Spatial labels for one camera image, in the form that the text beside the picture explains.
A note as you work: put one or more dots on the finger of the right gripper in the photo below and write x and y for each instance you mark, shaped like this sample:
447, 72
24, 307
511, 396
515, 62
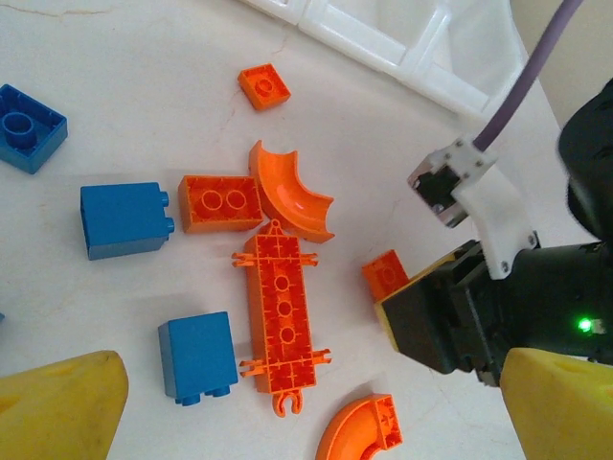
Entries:
426, 326

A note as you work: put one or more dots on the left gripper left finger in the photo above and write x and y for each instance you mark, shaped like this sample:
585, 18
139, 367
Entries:
57, 412

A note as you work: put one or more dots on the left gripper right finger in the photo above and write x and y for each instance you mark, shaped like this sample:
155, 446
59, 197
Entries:
565, 412

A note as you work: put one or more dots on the orange lego brick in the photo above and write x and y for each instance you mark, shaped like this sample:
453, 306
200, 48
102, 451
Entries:
220, 205
383, 275

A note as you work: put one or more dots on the orange lego pipe elbow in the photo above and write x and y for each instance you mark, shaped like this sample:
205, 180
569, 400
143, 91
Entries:
349, 431

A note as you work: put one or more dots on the long orange lego plate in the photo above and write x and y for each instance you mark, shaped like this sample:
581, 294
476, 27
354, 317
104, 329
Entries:
282, 316

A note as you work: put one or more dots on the orange curved lego chute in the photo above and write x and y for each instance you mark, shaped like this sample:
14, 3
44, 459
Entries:
287, 196

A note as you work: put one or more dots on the small orange square lego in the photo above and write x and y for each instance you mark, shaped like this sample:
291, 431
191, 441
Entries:
264, 87

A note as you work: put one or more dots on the blue lego brick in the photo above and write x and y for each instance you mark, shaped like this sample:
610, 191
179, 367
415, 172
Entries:
122, 220
29, 129
198, 354

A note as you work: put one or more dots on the white three-compartment tray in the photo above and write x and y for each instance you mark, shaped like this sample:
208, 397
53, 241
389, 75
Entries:
364, 33

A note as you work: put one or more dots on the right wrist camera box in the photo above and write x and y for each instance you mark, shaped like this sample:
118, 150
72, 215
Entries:
471, 191

